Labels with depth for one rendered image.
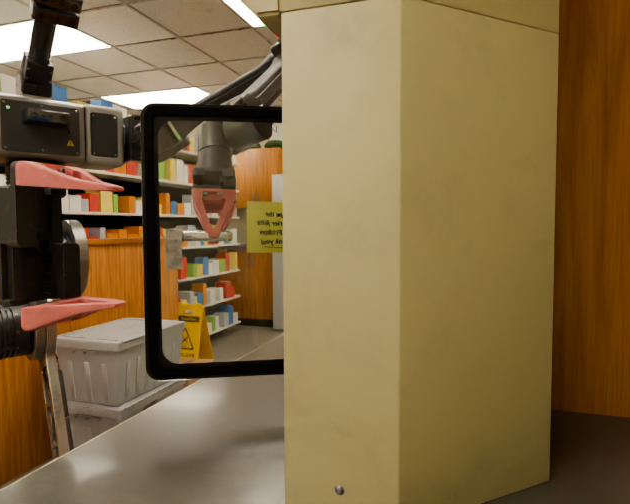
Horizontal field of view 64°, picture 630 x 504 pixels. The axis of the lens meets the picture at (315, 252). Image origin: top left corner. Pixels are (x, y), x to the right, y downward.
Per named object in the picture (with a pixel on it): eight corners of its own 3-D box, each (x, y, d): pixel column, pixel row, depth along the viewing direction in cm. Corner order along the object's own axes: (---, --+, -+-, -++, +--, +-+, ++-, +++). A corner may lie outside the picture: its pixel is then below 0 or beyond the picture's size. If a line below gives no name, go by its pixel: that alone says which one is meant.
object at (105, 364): (188, 375, 299) (187, 320, 297) (119, 410, 241) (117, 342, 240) (130, 369, 312) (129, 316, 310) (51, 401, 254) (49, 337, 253)
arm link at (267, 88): (297, 83, 125) (275, 41, 120) (316, 74, 122) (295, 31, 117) (229, 162, 92) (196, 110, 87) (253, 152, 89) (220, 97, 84)
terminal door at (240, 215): (351, 371, 78) (350, 109, 75) (145, 381, 73) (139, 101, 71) (349, 369, 78) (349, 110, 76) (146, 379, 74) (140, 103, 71)
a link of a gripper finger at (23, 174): (88, 156, 38) (-4, 160, 41) (90, 250, 39) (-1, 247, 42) (144, 166, 45) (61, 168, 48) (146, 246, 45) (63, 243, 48)
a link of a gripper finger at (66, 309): (90, 248, 39) (-2, 245, 42) (92, 339, 39) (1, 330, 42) (145, 244, 45) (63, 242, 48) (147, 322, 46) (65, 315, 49)
